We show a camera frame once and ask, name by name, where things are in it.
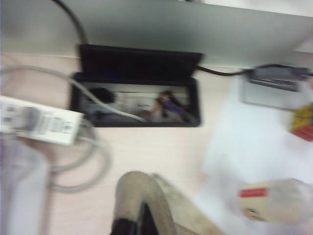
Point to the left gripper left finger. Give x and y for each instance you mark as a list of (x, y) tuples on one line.
[(123, 227)]

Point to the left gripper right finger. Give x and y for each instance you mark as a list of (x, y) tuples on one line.
[(146, 222)]

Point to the beige printed canvas tote bag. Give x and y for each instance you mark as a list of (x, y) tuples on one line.
[(127, 191)]

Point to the small cream cardboard box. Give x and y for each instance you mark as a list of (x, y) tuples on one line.
[(254, 205)]

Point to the white power strip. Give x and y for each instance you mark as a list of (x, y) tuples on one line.
[(61, 129)]

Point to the white paper sheet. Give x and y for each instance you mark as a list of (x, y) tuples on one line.
[(244, 142)]

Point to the grey flat dock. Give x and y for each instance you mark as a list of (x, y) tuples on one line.
[(269, 98)]

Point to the rubik's cube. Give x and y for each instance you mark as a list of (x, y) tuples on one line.
[(303, 122)]

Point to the frosted glass desk partition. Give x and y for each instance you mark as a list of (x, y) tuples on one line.
[(171, 29)]

